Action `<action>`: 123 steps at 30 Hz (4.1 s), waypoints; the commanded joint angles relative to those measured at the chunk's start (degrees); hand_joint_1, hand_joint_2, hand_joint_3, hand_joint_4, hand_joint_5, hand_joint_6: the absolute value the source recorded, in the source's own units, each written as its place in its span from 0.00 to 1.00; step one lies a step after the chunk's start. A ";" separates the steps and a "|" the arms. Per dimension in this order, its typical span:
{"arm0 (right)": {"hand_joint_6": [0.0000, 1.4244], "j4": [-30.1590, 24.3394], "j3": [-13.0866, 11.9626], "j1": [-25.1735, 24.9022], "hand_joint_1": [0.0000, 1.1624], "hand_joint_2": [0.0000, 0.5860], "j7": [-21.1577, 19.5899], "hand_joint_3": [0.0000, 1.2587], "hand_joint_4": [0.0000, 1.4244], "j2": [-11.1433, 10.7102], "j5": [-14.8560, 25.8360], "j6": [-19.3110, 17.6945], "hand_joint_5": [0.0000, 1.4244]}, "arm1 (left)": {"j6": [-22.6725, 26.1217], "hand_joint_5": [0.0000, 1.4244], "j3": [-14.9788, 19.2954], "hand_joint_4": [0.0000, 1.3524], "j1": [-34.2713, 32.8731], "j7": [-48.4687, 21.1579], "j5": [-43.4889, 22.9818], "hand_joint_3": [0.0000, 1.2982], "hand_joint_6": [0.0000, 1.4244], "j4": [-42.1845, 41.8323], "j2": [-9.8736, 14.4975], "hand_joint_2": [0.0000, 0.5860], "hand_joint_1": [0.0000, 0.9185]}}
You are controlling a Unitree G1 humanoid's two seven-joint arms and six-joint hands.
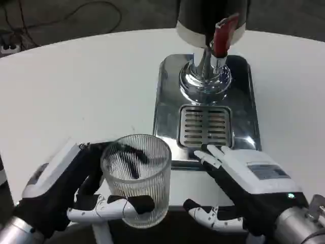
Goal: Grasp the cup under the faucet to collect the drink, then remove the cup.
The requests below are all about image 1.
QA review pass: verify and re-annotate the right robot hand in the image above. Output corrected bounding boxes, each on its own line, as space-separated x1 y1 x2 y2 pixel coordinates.
182 143 310 237

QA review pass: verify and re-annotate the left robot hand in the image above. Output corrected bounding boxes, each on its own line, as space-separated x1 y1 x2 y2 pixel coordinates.
14 138 156 239

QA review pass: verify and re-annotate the clear ribbed glass cup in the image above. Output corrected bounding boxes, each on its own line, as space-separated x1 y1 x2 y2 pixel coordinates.
100 134 172 229

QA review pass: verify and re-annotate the grey table leg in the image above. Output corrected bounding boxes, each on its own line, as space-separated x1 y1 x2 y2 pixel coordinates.
91 220 113 244

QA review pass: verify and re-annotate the slotted steel tray grid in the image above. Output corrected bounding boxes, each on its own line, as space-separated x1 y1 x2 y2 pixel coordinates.
177 104 234 149

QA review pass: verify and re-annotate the steel drip tray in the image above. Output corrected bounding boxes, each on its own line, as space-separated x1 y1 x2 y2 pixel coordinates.
153 53 262 170

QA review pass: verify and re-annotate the black drink dispenser chrome stand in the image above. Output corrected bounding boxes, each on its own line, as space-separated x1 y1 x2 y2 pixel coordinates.
176 0 248 105

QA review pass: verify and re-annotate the grey arm cable connector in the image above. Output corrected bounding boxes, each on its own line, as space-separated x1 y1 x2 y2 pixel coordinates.
307 194 325 226

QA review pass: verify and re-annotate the red tap handle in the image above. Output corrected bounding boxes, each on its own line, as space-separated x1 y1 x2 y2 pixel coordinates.
209 12 240 58

